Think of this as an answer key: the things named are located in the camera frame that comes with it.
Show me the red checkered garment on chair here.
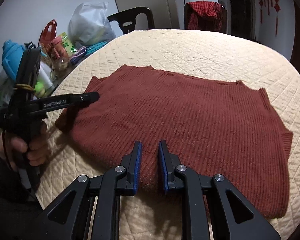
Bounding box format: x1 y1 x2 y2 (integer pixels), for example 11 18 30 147
185 0 223 32

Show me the teal knitted item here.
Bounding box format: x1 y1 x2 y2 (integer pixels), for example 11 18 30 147
85 41 108 57

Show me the red gift bag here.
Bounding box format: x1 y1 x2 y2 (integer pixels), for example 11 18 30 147
39 20 57 47

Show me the glass jar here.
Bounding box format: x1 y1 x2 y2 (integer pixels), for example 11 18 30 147
53 57 69 72

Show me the rust red knit sweater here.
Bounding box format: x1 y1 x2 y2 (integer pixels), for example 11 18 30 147
55 65 293 219

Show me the grey wardrobe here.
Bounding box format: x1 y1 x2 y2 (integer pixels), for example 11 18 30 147
108 0 186 30

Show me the green patterned package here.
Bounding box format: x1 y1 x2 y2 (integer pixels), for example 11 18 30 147
59 32 77 57

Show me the white plastic bag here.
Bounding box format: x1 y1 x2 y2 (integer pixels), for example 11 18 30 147
68 2 116 48

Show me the left hand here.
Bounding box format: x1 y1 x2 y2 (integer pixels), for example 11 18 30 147
0 121 51 171

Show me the blue thermos jug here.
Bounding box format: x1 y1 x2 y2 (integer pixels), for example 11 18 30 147
1 40 25 81

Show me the cream quilted bed cover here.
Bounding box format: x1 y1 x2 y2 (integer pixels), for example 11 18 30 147
36 29 300 239

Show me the pink bottle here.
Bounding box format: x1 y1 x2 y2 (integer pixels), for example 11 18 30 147
50 36 69 61

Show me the green toy bottle cap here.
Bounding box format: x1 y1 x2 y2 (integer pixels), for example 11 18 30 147
34 81 52 98

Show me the white bottle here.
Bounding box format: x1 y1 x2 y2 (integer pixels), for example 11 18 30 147
37 61 53 89

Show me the dark wooden chair left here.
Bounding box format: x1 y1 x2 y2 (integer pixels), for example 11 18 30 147
107 7 155 34

